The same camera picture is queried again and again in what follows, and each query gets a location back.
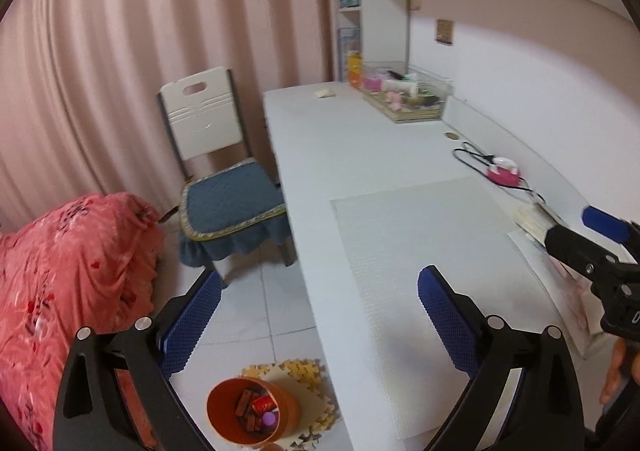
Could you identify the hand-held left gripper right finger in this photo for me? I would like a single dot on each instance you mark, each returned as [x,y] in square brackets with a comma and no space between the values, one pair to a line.
[450,316]

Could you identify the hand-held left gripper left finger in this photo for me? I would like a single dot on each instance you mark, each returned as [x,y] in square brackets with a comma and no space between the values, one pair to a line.
[192,321]

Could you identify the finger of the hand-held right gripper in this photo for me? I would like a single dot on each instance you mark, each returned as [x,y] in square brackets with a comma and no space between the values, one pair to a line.
[575,246]
[605,223]

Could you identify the pink printed blanket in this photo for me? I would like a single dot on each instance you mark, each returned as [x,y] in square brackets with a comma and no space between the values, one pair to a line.
[50,281]

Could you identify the cream booklet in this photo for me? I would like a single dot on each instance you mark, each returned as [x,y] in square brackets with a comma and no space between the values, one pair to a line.
[540,222]

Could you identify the white paper sheet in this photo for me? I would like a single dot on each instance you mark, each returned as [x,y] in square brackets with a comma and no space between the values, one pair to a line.
[555,276]

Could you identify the clear desk organiser box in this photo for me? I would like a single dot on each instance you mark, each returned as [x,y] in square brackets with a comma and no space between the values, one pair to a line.
[425,81]

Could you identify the white textured desk mat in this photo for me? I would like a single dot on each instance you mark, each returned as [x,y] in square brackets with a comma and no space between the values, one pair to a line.
[400,256]

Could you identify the small red packet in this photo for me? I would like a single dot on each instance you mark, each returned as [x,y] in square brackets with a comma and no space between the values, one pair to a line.
[263,402]

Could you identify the small purple ball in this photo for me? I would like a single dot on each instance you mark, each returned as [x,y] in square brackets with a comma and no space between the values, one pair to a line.
[270,419]

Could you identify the pink curtain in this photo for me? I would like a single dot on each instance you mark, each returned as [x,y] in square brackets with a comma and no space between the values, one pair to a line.
[125,31]

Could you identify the person's right hand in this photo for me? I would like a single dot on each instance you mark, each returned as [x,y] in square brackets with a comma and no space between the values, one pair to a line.
[612,376]

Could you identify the yellow foam puzzle mat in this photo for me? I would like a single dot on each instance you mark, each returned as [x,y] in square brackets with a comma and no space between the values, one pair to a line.
[305,376]

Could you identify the blue chair cushion cover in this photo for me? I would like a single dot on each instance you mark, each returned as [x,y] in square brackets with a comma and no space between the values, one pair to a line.
[225,196]

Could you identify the small cream paper piece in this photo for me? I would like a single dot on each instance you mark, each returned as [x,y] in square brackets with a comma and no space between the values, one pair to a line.
[324,92]

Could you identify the white narrow bookcase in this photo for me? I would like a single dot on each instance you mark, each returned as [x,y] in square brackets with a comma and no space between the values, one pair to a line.
[350,16]

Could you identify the white desk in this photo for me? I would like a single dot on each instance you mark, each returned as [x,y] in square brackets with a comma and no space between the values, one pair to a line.
[325,156]

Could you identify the pink white small device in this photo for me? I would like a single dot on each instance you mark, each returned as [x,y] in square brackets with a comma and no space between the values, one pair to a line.
[502,172]

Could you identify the white grey chair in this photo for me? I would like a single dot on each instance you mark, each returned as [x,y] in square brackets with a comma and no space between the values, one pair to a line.
[200,111]

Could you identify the yellow red toy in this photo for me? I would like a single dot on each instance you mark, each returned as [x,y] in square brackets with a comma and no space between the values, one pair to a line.
[355,68]

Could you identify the brown toy block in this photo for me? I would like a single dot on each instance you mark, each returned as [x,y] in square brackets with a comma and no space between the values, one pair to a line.
[245,403]

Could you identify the round orange bin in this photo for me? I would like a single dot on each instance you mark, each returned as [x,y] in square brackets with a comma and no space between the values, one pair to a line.
[289,406]

